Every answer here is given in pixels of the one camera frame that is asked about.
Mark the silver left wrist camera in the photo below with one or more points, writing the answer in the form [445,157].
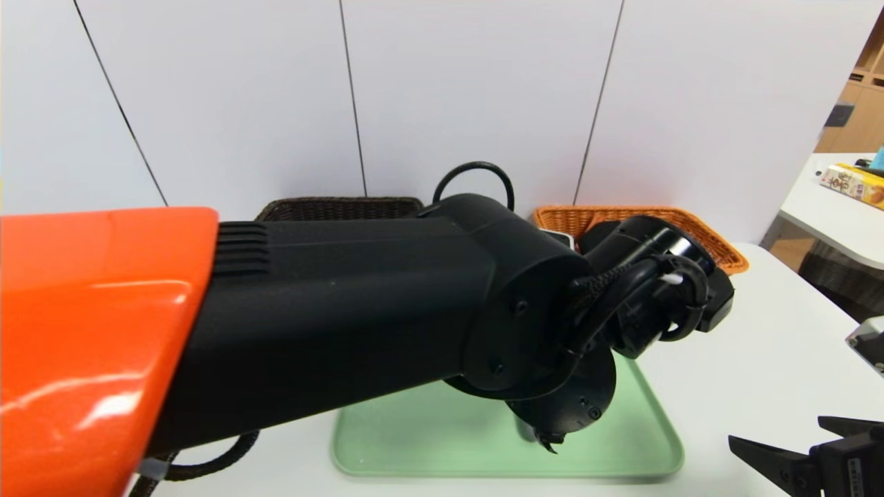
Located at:
[561,239]

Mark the dark grey small box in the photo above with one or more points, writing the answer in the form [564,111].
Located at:
[840,115]

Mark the teal small container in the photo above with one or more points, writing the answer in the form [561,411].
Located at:
[878,157]

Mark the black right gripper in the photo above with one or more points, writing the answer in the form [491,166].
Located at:
[851,461]

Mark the light green plastic tray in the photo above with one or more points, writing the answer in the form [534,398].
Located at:
[428,435]

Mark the dark brown wicker basket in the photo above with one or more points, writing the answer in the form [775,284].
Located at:
[331,208]

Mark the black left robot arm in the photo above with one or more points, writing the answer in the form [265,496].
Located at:
[345,310]

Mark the yellow snack box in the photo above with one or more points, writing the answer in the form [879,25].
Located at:
[853,183]

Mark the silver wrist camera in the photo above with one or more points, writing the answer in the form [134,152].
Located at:
[869,345]
[561,239]

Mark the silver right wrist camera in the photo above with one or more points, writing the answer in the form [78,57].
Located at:
[869,345]

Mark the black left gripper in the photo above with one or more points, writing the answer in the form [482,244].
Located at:
[716,301]

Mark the white side table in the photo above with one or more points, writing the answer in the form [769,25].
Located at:
[829,214]

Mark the wooden shelf unit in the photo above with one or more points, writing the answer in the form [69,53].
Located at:
[863,96]

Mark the orange wicker basket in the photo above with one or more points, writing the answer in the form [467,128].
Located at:
[725,255]

